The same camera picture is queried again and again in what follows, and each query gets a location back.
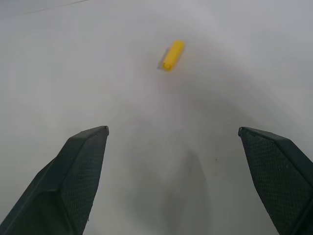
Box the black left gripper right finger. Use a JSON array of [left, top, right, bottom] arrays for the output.
[[238, 126, 313, 235]]

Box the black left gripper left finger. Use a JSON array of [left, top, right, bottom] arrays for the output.
[[0, 125, 110, 235]]

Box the yellow cylindrical block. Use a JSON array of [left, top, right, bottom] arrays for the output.
[[162, 40, 185, 73]]

